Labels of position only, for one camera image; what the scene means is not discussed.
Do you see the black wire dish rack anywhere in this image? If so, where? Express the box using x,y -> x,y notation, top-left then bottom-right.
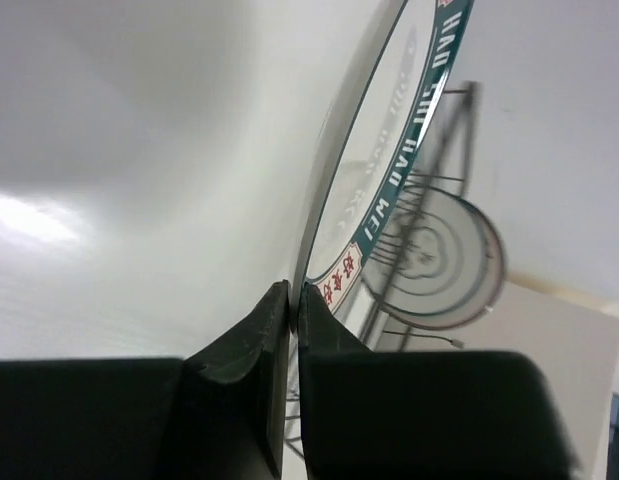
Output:
283,82 -> 483,459

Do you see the black cable with white plug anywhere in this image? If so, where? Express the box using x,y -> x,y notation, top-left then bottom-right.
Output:
383,327 -> 465,350

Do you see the blue rimmed plate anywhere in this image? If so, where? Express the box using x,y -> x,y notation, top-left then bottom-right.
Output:
290,1 -> 474,312

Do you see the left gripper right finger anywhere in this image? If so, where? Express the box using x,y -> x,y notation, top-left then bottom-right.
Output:
297,286 -> 581,479

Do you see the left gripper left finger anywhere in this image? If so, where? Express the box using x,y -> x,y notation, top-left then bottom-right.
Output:
0,281 -> 289,479

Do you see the grey rimmed white plate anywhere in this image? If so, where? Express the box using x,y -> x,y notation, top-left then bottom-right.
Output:
381,188 -> 508,331

